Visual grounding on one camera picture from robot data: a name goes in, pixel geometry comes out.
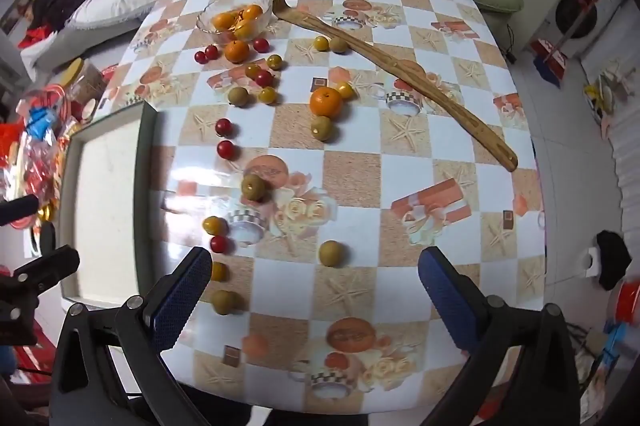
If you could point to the white tray with grey rim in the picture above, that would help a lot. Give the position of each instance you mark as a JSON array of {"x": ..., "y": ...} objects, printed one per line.
[{"x": 107, "y": 206}]

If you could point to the red blue mop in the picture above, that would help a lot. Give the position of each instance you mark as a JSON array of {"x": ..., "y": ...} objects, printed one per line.
[{"x": 552, "y": 56}]

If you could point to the dark garment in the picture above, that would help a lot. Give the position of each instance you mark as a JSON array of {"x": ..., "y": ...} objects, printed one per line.
[{"x": 65, "y": 1}]

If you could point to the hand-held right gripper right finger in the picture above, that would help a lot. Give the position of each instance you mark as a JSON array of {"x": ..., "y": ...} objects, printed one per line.
[{"x": 445, "y": 301}]

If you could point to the green round fruit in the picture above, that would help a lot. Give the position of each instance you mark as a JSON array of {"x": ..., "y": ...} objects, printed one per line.
[
  {"x": 332, "y": 252},
  {"x": 223, "y": 301},
  {"x": 338, "y": 45},
  {"x": 321, "y": 128},
  {"x": 238, "y": 96},
  {"x": 253, "y": 187}
]

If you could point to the red cherry tomato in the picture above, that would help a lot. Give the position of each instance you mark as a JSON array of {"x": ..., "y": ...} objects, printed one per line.
[
  {"x": 219, "y": 244},
  {"x": 264, "y": 78},
  {"x": 200, "y": 56},
  {"x": 211, "y": 52},
  {"x": 223, "y": 126},
  {"x": 226, "y": 149},
  {"x": 260, "y": 45}
]

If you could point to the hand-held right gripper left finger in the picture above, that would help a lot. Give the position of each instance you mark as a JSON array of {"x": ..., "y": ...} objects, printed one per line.
[{"x": 182, "y": 301}]

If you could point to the white washing machine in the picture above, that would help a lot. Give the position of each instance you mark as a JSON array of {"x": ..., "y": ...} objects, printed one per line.
[{"x": 575, "y": 11}]

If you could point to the glass bowl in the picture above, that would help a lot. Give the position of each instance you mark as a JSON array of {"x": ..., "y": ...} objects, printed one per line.
[{"x": 215, "y": 9}]

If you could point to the small orange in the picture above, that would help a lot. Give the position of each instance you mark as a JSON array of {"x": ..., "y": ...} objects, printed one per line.
[
  {"x": 251, "y": 12},
  {"x": 221, "y": 22},
  {"x": 244, "y": 30}
]

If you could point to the white power socket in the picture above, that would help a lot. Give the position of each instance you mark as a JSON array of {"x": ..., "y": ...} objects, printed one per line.
[{"x": 592, "y": 258}]

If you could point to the jar with yellow lid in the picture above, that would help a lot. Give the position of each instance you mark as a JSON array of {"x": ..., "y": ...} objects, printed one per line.
[{"x": 85, "y": 79}]

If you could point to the black floor object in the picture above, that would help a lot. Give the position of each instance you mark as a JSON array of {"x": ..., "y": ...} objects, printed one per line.
[{"x": 614, "y": 258}]

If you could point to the wooden back scratcher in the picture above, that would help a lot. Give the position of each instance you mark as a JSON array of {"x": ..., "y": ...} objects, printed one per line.
[{"x": 400, "y": 66}]

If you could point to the pile of snack packets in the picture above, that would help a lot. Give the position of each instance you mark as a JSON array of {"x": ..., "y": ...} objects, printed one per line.
[{"x": 35, "y": 141}]

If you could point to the yellow cherry tomato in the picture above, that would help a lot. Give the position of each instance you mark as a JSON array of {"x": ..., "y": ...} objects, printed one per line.
[
  {"x": 213, "y": 224},
  {"x": 252, "y": 70},
  {"x": 220, "y": 271},
  {"x": 274, "y": 62},
  {"x": 267, "y": 95},
  {"x": 345, "y": 90},
  {"x": 320, "y": 43}
]

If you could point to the large mandarin orange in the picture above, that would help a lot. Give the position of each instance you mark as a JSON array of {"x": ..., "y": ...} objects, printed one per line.
[{"x": 325, "y": 101}]

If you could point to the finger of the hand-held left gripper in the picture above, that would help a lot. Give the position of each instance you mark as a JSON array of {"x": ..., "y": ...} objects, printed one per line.
[
  {"x": 17, "y": 209},
  {"x": 47, "y": 265}
]

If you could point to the red cloth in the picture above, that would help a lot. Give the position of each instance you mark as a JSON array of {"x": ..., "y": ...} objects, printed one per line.
[{"x": 35, "y": 37}]

